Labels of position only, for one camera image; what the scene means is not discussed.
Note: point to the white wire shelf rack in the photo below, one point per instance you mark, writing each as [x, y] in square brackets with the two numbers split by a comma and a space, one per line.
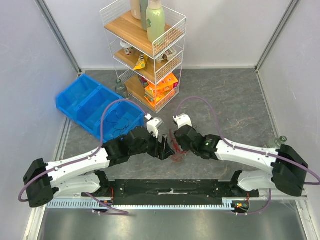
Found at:
[119, 24]

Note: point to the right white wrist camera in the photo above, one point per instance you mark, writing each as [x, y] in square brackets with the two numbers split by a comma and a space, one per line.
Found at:
[182, 120]

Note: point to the yellow snack bag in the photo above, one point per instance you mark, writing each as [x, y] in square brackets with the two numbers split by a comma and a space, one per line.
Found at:
[142, 62]

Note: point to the white cup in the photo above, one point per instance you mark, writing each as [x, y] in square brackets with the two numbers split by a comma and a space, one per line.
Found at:
[128, 49]

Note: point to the orange snack box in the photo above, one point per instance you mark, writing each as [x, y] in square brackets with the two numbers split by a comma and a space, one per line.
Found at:
[155, 93]

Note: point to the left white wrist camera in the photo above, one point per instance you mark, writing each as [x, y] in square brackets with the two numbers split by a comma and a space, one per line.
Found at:
[153, 124]

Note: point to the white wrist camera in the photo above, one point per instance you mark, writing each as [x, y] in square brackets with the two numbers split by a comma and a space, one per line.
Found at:
[182, 120]
[153, 124]

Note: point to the blue plastic bin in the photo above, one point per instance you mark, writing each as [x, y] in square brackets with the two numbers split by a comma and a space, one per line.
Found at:
[85, 100]

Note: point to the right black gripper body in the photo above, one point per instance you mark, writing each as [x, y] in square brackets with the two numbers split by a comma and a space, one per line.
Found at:
[180, 136]

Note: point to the grey-green bottle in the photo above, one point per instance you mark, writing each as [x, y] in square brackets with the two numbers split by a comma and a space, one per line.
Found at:
[143, 10]

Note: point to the left glass bottle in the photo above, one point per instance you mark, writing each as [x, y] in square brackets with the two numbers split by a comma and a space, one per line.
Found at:
[121, 89]

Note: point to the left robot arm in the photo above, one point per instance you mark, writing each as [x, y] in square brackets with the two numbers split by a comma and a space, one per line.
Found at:
[83, 174]

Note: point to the beige bottle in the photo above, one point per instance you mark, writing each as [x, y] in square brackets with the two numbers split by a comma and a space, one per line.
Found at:
[135, 9]

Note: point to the slotted cable duct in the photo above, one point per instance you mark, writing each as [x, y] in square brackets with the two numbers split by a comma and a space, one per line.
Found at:
[64, 203]

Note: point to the green bottle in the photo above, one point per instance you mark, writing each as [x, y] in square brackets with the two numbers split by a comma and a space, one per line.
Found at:
[155, 20]

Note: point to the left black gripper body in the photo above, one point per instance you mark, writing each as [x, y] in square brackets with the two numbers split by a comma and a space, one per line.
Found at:
[153, 149]

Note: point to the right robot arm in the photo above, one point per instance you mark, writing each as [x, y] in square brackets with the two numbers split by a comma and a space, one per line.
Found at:
[283, 169]

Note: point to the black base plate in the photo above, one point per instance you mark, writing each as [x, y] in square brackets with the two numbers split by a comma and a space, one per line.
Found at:
[174, 192]

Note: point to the glass bottle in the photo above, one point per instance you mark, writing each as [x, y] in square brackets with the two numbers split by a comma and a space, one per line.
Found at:
[121, 89]
[276, 142]

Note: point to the right glass bottle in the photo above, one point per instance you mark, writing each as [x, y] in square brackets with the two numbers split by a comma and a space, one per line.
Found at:
[276, 142]

